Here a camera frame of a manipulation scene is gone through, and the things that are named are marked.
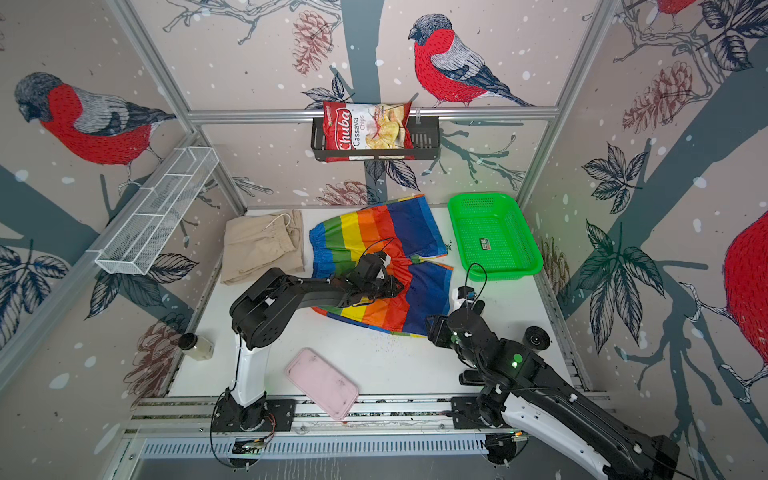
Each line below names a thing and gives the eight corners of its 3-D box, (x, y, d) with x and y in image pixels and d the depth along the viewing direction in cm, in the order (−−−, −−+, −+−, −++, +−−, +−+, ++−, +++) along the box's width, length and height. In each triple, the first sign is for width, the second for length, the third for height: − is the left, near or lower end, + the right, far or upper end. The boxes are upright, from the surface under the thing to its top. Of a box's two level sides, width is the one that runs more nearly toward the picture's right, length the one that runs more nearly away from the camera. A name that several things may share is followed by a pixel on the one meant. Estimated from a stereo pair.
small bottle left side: (193, 361, 85) (172, 349, 77) (199, 344, 88) (181, 332, 80) (210, 360, 85) (192, 349, 77) (216, 344, 88) (199, 332, 80)
